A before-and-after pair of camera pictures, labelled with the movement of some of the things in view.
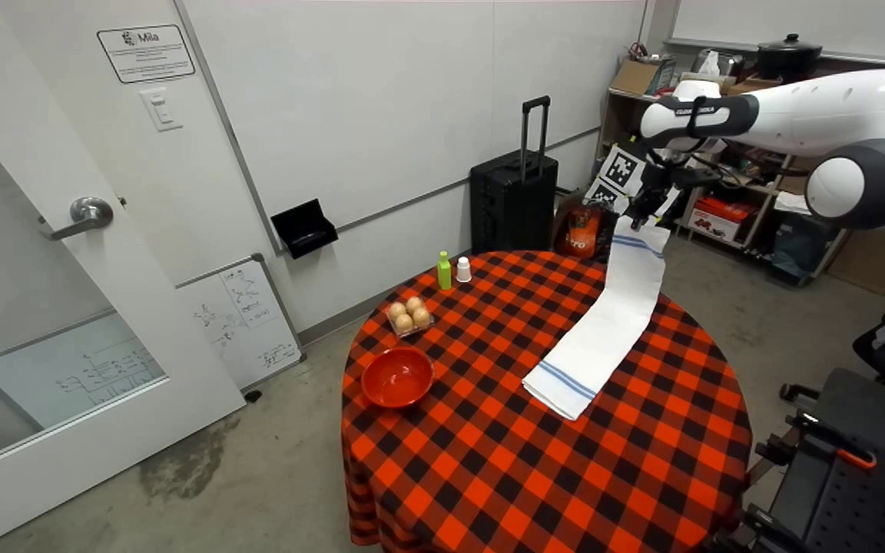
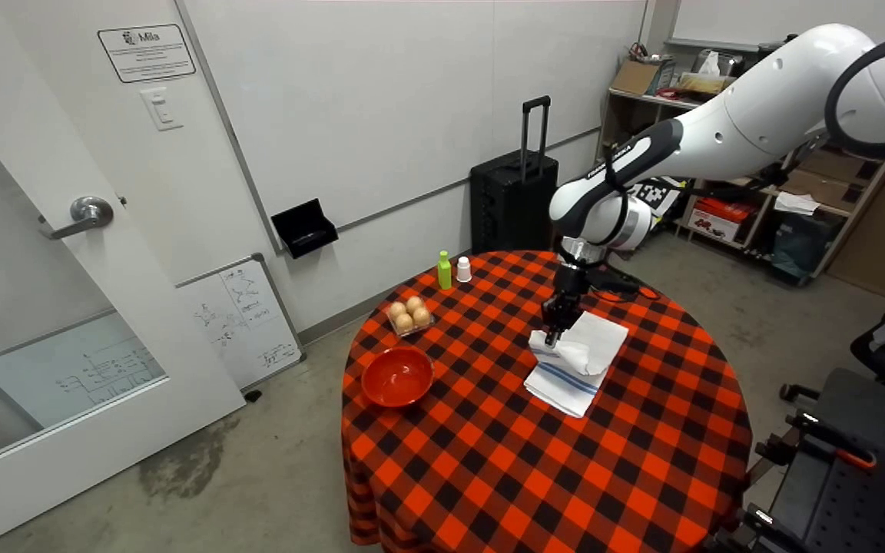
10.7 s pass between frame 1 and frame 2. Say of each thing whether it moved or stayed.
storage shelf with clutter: stayed
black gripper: moved
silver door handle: stayed
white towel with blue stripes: moved
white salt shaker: stayed
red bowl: stayed
